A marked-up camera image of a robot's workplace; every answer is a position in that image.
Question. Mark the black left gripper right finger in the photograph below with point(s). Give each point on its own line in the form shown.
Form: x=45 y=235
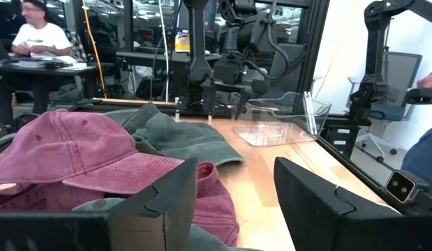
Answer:
x=313 y=209

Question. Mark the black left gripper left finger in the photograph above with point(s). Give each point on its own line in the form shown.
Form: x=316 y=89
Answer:
x=167 y=209

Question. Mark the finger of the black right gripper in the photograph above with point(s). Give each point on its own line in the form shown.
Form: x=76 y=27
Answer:
x=208 y=99
x=241 y=104

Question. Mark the grey green baseball cap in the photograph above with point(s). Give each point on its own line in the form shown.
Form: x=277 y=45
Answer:
x=191 y=139

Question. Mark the maroon baseball cap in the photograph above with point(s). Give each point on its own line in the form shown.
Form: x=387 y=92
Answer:
x=215 y=205
x=79 y=150

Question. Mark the dark green baseball cap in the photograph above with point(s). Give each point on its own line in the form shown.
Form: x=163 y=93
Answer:
x=139 y=116
x=205 y=242

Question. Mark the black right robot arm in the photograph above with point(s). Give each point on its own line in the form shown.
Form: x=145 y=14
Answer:
x=198 y=42

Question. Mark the clear plastic bin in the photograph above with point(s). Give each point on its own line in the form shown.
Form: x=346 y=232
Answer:
x=282 y=132

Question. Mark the yellow labelled container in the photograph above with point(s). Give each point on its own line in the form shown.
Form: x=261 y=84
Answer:
x=182 y=41

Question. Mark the black workstation desk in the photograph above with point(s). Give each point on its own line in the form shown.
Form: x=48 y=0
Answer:
x=149 y=57

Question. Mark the black labelled drawer cabinet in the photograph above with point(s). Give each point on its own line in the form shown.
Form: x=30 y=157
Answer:
x=341 y=139

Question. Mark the grey mesh office chair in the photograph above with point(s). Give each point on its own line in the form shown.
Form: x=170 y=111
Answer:
x=402 y=80

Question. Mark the black chair armrest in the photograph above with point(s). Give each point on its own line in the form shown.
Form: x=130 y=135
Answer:
x=421 y=96

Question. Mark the black office desk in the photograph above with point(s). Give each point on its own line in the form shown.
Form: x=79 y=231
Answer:
x=44 y=71

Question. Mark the white book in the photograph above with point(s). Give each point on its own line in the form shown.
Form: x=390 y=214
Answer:
x=30 y=63

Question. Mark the small black silver camera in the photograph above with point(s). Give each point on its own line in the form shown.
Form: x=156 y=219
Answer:
x=400 y=186

